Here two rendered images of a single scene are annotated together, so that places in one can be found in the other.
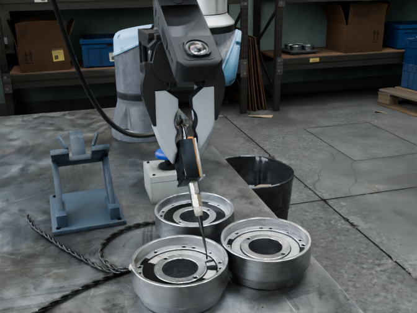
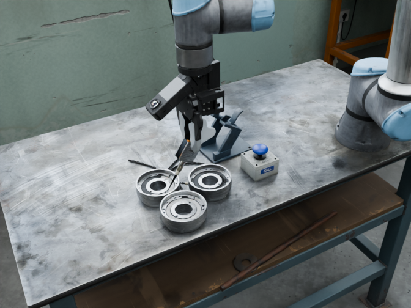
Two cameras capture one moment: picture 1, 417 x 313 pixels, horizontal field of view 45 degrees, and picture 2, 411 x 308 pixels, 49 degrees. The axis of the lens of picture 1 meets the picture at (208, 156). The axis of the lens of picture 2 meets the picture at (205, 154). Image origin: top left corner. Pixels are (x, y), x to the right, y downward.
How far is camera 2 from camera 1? 100 cm
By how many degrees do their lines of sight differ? 69
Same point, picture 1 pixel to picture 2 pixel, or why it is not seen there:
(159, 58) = not seen: hidden behind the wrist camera
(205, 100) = (191, 128)
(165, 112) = (181, 122)
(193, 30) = (166, 95)
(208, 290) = (141, 196)
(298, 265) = (167, 222)
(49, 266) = (169, 154)
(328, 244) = not seen: outside the picture
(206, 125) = (192, 140)
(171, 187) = (247, 166)
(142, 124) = (341, 129)
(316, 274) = (182, 238)
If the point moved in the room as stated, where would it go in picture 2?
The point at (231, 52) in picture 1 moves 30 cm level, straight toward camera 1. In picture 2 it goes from (391, 117) to (262, 132)
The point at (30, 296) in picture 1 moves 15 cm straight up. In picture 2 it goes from (147, 157) to (141, 109)
